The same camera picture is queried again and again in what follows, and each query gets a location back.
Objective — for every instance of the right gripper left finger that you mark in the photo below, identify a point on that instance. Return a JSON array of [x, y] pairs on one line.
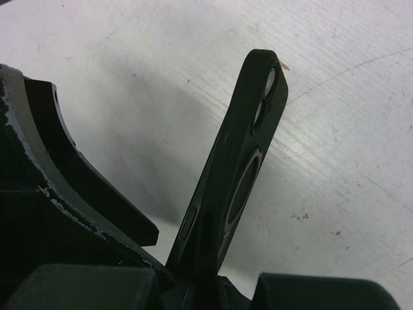
[[69, 239]]

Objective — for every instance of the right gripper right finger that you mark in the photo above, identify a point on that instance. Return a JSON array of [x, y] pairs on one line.
[[287, 291]]

